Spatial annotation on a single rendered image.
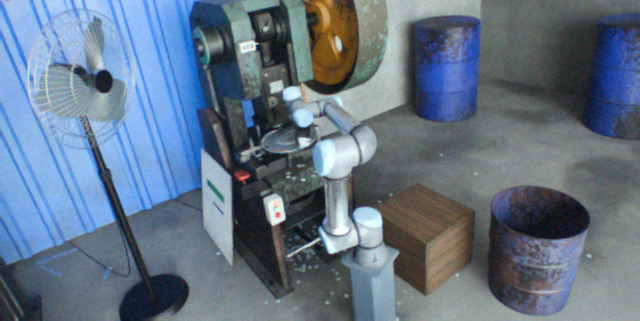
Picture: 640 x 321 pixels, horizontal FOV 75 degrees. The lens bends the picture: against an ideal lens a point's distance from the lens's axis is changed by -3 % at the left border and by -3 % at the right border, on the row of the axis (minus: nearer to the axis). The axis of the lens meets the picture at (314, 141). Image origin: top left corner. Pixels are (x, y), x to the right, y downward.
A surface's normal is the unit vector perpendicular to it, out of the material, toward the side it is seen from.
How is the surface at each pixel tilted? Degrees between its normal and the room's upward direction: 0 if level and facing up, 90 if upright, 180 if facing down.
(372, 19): 86
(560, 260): 92
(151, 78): 90
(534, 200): 88
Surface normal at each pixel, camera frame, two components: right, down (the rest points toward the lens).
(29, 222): 0.55, 0.31
